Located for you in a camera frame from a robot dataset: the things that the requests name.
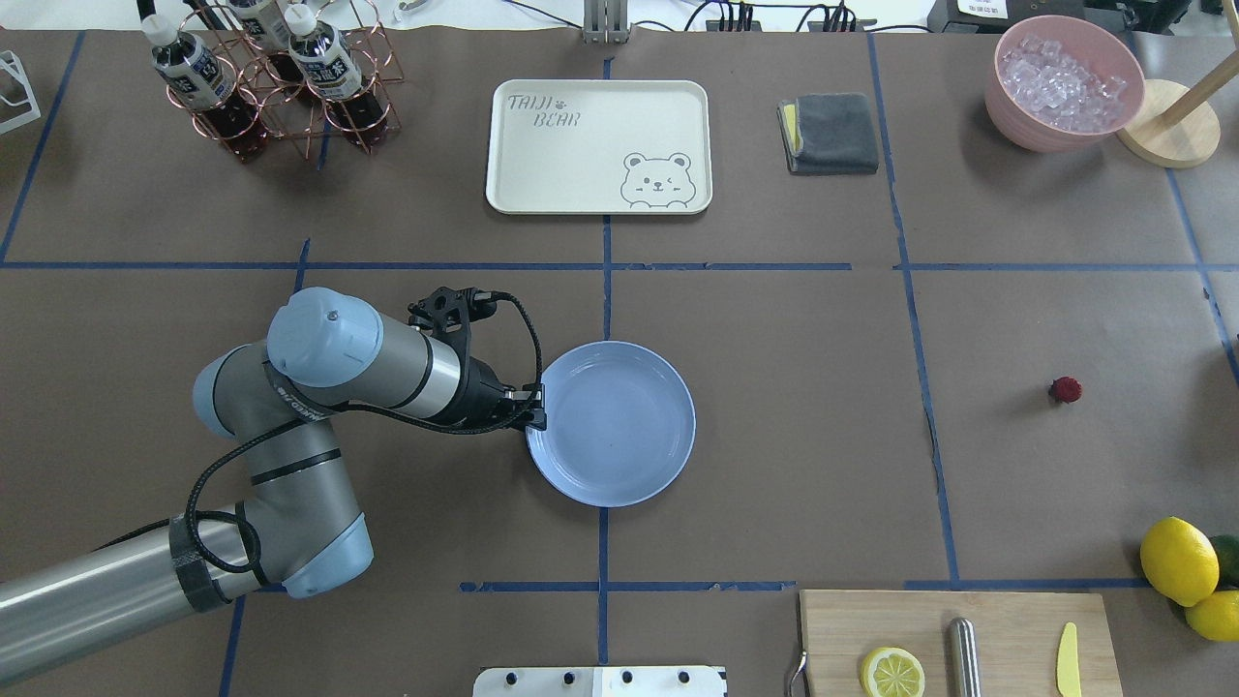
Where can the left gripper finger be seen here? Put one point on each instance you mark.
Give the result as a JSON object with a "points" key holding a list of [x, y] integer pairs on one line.
{"points": [[529, 419], [527, 393]]}

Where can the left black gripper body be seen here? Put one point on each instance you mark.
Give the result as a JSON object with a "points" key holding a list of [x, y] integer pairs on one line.
{"points": [[481, 394]]}

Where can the blue plate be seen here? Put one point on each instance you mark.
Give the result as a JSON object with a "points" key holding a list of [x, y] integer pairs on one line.
{"points": [[620, 425]]}

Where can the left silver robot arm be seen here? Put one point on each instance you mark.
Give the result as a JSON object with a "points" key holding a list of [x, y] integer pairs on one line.
{"points": [[279, 509]]}

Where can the red strawberry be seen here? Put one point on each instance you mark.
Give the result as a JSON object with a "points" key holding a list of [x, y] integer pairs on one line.
{"points": [[1065, 389]]}

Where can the cream bear tray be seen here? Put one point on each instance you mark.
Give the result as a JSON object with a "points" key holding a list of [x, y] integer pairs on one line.
{"points": [[599, 147]]}

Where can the grey folded cloth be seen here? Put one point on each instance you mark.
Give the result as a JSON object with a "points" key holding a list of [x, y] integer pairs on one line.
{"points": [[829, 134]]}

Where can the dark drink bottle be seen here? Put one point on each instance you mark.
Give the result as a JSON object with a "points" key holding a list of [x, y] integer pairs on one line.
{"points": [[199, 82], [324, 58], [265, 26]]}

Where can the lemon half slice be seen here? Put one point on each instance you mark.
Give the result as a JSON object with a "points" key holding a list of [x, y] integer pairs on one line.
{"points": [[892, 671]]}

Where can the steel rod black tip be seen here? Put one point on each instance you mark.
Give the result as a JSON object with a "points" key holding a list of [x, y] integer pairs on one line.
{"points": [[963, 651]]}

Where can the wooden cutting board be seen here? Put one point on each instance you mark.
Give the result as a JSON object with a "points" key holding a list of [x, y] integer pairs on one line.
{"points": [[1015, 637]]}

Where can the yellow plastic knife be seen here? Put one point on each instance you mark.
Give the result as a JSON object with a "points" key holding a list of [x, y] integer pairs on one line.
{"points": [[1068, 678]]}

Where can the pink bowl of ice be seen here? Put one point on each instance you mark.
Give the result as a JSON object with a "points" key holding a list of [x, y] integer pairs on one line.
{"points": [[1059, 83]]}

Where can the yellow lemon round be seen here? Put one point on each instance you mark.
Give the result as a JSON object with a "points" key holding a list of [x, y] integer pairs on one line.
{"points": [[1179, 561]]}

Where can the wooden round stand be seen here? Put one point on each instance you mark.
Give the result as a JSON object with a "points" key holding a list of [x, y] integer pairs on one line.
{"points": [[1175, 127]]}

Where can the green avocado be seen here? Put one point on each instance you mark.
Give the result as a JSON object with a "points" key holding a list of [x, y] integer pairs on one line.
{"points": [[1226, 549]]}

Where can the yellow lemon oblong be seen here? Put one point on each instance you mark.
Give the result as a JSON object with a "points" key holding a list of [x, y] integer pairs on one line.
{"points": [[1215, 618]]}

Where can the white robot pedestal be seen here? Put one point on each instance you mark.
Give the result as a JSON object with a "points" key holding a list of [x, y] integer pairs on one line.
{"points": [[653, 680]]}

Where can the copper wire bottle rack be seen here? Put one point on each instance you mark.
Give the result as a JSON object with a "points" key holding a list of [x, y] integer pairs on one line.
{"points": [[293, 113]]}

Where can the aluminium frame post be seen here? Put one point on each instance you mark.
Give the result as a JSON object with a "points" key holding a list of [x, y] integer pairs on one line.
{"points": [[606, 22]]}

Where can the white wire cup rack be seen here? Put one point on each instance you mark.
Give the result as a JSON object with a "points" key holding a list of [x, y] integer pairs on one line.
{"points": [[20, 106]]}

